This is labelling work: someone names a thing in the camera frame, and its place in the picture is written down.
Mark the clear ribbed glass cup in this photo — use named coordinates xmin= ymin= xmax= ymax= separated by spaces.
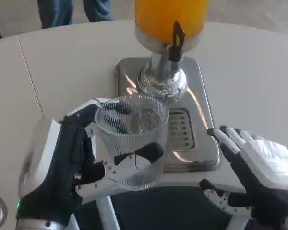
xmin=94 ymin=94 xmax=170 ymax=192

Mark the steel drip tray grid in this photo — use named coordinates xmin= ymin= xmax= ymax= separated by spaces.
xmin=167 ymin=108 xmax=197 ymax=152

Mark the black tap lever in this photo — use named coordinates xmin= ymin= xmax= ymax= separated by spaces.
xmin=168 ymin=21 xmax=186 ymax=62

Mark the white frame bar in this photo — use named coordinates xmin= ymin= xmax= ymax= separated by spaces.
xmin=95 ymin=195 xmax=122 ymax=230

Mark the person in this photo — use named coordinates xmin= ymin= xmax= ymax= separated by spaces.
xmin=36 ymin=0 xmax=116 ymax=30

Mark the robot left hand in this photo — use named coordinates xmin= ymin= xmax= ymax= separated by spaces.
xmin=16 ymin=97 xmax=165 ymax=226

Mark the steel drip tray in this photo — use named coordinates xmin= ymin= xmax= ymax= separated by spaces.
xmin=113 ymin=57 xmax=222 ymax=173

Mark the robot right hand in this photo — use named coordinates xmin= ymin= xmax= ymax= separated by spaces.
xmin=198 ymin=125 xmax=288 ymax=230

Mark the orange juice drink dispenser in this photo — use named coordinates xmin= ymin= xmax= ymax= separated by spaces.
xmin=133 ymin=0 xmax=211 ymax=101

